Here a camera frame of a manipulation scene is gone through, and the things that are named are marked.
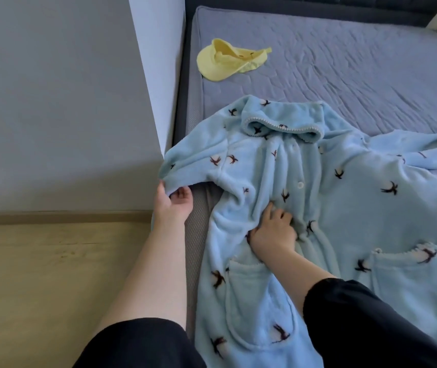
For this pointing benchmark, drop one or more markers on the person's left hand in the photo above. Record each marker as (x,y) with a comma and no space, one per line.
(168,210)

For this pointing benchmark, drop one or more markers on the person's left forearm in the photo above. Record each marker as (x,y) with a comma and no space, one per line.
(151,275)

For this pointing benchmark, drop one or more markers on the person's right hand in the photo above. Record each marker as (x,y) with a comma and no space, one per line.
(274,237)

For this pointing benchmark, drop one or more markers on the black left sleeve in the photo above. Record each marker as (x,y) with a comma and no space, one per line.
(141,346)

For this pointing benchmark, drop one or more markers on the grey-blue quilted mattress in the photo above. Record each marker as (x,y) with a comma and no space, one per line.
(341,68)

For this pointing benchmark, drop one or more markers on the light blue fleece bird-print robe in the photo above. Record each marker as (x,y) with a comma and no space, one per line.
(341,226)

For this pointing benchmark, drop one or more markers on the black right sleeve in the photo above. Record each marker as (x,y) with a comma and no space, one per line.
(364,325)

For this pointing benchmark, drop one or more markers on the dark grey bed frame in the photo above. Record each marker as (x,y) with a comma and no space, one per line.
(182,107)

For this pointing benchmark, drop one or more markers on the black sleeve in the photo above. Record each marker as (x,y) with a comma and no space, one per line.
(141,346)
(364,325)

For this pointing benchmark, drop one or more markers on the yellow cap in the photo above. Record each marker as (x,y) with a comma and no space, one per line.
(226,61)

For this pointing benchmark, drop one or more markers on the person's left thumb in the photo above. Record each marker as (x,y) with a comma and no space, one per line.
(161,188)

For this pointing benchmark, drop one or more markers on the beige baseboard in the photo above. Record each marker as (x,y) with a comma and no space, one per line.
(57,217)

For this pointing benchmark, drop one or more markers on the person's right forearm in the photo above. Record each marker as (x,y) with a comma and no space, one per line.
(299,275)

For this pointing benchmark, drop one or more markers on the person's right thumb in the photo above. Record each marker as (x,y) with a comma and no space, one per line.
(252,236)

